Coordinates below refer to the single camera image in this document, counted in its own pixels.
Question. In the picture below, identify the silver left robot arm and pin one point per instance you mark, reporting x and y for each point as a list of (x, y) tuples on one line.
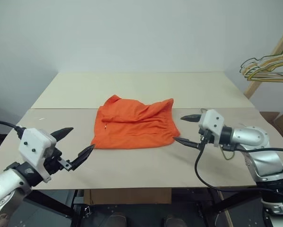
[(2, 186)]

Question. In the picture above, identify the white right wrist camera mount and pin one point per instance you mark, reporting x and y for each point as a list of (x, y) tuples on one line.
[(211, 120)]

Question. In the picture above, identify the open cardboard box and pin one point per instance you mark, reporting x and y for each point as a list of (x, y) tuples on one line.
[(278, 127)]

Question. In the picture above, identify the orange garment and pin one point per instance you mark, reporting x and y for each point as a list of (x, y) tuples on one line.
[(136, 127)]

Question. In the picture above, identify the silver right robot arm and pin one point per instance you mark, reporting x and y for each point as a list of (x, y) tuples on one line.
[(262, 160)]

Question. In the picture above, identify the flat cardboard sheet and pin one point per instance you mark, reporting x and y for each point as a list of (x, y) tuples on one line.
[(127, 196)]

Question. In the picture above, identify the thin wooden strip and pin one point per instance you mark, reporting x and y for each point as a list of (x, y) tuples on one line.
[(226, 210)]

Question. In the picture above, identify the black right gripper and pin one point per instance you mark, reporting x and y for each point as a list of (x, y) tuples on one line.
[(207, 138)]

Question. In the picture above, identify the wooden clothes rack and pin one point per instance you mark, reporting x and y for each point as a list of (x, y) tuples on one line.
[(262, 71)]

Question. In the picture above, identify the black metal table frame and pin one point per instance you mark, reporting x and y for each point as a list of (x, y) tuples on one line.
[(54, 206)]

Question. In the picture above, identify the dark rounded shape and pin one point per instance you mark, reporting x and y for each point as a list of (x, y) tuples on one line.
[(173, 221), (116, 221)]

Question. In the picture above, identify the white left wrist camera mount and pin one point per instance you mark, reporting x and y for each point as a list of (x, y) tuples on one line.
[(33, 142)]

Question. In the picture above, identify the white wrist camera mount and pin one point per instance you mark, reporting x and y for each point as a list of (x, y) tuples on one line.
[(33, 142), (211, 120)]

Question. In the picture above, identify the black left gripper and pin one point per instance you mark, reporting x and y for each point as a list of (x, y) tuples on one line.
[(52, 163)]

